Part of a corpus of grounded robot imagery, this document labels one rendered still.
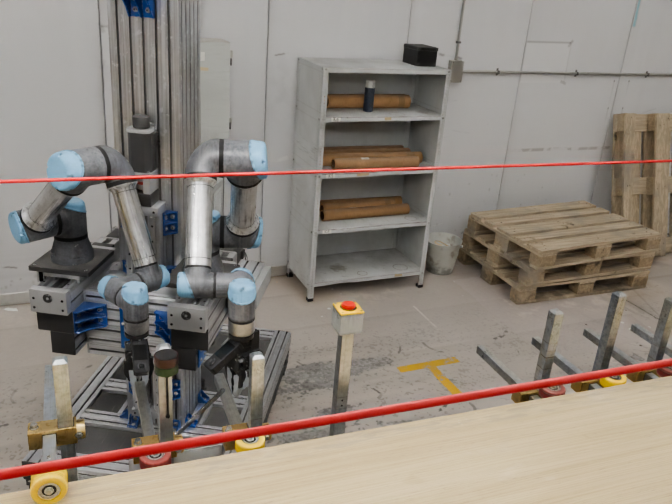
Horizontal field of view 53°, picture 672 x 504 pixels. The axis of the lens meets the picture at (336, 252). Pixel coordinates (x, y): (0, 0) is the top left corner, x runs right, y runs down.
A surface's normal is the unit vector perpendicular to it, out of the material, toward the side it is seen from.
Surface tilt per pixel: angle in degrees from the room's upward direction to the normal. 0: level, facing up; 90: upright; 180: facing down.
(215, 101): 90
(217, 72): 90
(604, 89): 90
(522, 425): 0
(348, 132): 90
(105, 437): 0
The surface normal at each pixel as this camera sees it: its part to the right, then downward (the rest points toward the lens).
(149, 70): -0.11, 0.37
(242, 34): 0.40, 0.38
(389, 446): 0.07, -0.92
